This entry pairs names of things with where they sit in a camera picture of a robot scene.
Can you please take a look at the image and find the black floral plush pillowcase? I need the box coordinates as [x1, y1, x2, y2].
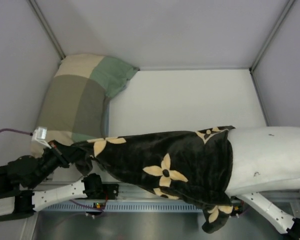
[74, 126, 233, 234]

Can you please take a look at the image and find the white pillow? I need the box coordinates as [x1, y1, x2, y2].
[225, 126, 300, 196]

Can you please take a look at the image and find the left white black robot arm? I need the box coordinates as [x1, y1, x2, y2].
[0, 140, 104, 222]

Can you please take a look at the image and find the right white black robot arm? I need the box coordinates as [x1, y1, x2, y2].
[236, 192, 300, 240]

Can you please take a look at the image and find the green beige patchwork pillow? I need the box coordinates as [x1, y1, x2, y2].
[36, 53, 139, 146]

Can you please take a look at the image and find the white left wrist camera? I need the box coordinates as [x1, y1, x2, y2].
[31, 126, 51, 148]

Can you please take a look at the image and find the perforated grey cable duct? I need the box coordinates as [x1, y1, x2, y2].
[43, 200, 202, 213]

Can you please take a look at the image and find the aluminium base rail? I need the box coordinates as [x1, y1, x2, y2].
[39, 181, 300, 201]

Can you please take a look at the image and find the left aluminium corner post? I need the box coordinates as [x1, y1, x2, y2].
[26, 0, 66, 60]

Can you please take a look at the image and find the aluminium corner post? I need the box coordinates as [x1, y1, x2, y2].
[249, 0, 297, 75]
[26, 0, 66, 60]

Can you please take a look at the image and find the right aluminium corner post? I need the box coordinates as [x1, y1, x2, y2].
[249, 0, 297, 75]

